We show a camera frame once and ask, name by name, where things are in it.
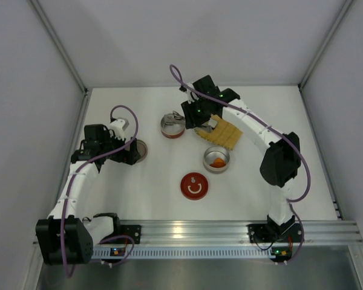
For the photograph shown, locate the metal tongs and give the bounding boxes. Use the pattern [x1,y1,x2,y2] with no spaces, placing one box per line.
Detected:
[163,111,214,133]

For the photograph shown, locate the red-brown food piece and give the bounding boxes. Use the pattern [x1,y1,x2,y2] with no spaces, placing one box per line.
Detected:
[214,158,226,168]

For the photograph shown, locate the orange fried shrimp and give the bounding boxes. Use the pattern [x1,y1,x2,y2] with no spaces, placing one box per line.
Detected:
[210,161,226,168]

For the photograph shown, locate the white sushi piece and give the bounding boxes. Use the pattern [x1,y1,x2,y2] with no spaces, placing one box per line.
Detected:
[208,118,218,129]

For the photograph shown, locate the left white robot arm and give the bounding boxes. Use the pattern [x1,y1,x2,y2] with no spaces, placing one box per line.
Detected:
[36,124,141,266]

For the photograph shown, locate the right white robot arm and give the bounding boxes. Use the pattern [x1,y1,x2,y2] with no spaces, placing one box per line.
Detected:
[178,76,307,240]

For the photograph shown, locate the woven bamboo tray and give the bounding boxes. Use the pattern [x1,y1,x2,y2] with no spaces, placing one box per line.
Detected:
[194,115,242,150]

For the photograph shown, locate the brown round lid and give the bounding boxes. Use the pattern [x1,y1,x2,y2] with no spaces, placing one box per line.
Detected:
[136,139,148,163]

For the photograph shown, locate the red-banded metal bowl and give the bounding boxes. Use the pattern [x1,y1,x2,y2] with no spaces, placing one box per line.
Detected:
[160,117,185,139]

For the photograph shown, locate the beige-banded metal bowl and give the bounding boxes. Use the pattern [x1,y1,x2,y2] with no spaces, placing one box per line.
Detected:
[203,146,231,174]

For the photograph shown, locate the red round lid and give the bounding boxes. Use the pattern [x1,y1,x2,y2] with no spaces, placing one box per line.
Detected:
[180,172,209,201]

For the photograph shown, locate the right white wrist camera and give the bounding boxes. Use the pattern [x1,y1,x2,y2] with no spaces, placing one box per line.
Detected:
[179,86,198,102]

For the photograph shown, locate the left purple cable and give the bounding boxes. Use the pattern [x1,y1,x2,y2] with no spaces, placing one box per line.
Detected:
[60,105,139,278]

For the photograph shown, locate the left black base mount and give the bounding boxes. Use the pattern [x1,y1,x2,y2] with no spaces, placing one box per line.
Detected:
[121,224,142,244]

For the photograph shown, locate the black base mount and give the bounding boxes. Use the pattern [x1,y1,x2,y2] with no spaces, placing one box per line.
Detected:
[247,223,273,244]
[121,224,142,244]

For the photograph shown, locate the aluminium mounting rail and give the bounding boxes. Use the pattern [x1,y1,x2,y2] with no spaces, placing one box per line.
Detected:
[38,219,361,246]

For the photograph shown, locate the slotted cable duct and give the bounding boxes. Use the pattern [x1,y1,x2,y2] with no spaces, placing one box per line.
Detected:
[91,245,289,262]

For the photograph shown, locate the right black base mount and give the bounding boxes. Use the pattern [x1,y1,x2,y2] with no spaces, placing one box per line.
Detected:
[247,223,273,244]

